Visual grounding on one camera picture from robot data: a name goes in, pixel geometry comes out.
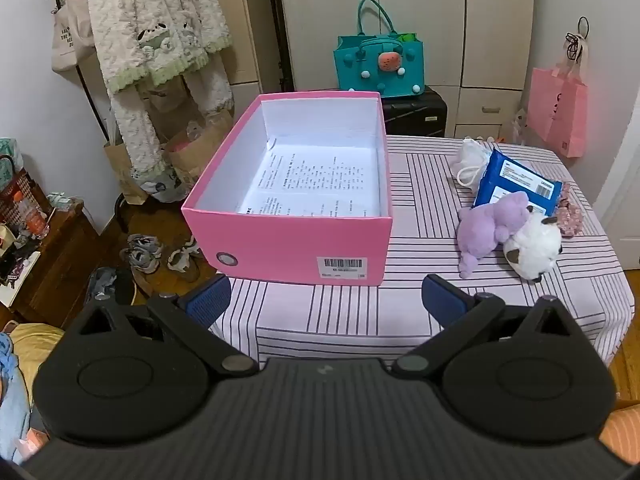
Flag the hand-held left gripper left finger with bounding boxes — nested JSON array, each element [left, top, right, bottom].
[[75, 275, 261, 377]]

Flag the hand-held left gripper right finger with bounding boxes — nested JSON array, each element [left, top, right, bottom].
[[392, 274, 576, 377]]

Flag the pink cardboard box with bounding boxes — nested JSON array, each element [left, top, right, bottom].
[[181, 91, 393, 287]]

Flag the purple plush toy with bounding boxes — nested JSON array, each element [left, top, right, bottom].
[[458, 191, 533, 279]]

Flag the white round plush toy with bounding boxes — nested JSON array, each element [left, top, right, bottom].
[[502, 212, 564, 283]]

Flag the blue wipes packet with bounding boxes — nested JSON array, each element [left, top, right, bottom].
[[472, 148, 563, 216]]

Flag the white drawstring pouch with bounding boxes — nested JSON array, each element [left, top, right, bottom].
[[448, 137, 496, 191]]

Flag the pink floral scrunchie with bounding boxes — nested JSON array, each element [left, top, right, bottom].
[[552, 182, 586, 237]]

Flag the striped tablecloth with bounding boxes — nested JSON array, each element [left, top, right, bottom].
[[207, 135, 636, 366]]

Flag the brown paper bag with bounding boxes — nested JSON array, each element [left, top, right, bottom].
[[165, 110, 236, 186], [103, 125, 151, 206]]

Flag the printed paper sheet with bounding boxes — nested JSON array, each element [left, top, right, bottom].
[[235, 137, 381, 216]]

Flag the wooden nightstand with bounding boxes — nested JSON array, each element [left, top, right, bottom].
[[0, 195, 101, 331]]

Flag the black suitcase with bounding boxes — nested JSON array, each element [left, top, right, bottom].
[[382, 86, 448, 137]]

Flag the orange drink bottle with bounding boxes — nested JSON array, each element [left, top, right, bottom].
[[14, 191, 51, 239]]

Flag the printed bedding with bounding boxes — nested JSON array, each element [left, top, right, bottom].
[[0, 322, 66, 466]]

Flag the pink shopping bag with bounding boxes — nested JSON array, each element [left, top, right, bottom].
[[527, 57, 589, 158]]

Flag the black coat stand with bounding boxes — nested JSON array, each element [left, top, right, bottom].
[[75, 62, 126, 231]]

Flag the teal felt handbag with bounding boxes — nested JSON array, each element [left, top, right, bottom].
[[334, 0, 426, 98]]

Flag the green printed tissue pack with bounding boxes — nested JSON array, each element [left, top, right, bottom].
[[0, 137, 23, 183]]

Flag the cream fleece pajama top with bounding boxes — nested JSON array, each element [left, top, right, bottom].
[[85, 0, 233, 93]]

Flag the cream wardrobe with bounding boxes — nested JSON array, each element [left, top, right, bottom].
[[235, 0, 536, 141]]

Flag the beige canvas tote bag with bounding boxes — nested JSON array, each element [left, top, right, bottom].
[[50, 0, 96, 73]]

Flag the black hair ties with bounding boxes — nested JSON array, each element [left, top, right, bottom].
[[565, 16, 591, 63]]

